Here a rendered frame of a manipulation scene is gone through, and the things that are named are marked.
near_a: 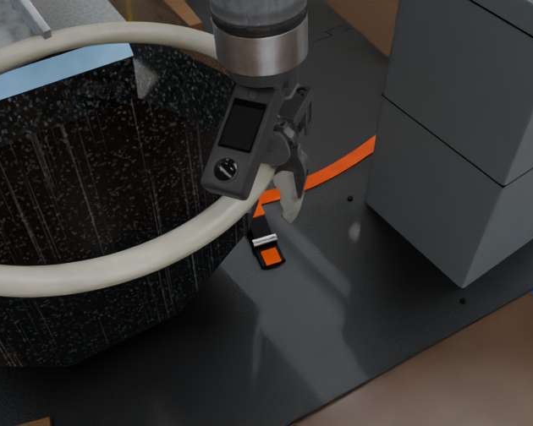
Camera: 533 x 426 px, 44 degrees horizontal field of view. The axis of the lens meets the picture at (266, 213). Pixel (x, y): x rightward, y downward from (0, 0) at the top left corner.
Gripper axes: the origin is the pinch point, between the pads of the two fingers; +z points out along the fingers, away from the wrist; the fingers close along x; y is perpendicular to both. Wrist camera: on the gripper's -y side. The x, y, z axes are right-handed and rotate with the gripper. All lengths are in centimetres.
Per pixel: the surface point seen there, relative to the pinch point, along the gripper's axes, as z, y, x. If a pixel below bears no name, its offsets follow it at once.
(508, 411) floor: 94, 41, -41
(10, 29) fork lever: -8.1, 16.4, 46.1
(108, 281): -7.2, -19.7, 7.9
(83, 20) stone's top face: 0, 33, 47
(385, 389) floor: 92, 35, -12
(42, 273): -8.5, -21.7, 13.6
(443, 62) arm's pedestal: 27, 80, -9
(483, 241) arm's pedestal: 69, 70, -26
